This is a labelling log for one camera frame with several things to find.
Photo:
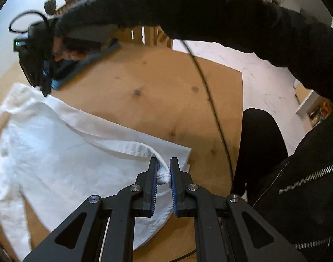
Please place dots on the white shirt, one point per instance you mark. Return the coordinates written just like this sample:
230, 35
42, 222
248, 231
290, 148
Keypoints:
59, 147

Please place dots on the white shelf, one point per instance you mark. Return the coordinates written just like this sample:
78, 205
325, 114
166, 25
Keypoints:
311, 106

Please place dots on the person's right hand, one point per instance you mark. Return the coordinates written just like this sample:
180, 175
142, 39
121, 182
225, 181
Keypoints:
70, 55

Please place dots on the person's black zip jacket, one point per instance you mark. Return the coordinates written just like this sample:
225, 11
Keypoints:
305, 196

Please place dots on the dark brown plant pot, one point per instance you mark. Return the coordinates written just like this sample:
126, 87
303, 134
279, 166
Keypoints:
50, 5

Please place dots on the wooden slatted railing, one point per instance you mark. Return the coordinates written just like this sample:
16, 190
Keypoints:
140, 35

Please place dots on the person's black pants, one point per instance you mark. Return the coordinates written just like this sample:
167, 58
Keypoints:
259, 147

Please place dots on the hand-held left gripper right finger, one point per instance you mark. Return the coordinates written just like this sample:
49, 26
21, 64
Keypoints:
174, 188

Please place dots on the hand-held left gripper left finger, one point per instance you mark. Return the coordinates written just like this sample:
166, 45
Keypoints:
155, 185

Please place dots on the folded blue garment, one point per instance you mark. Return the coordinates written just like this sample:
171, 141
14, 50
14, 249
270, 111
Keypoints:
73, 72

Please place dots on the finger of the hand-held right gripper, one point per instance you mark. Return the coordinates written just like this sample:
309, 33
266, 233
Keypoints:
43, 86

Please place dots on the person's right forearm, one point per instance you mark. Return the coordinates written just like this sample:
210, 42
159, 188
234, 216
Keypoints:
196, 8

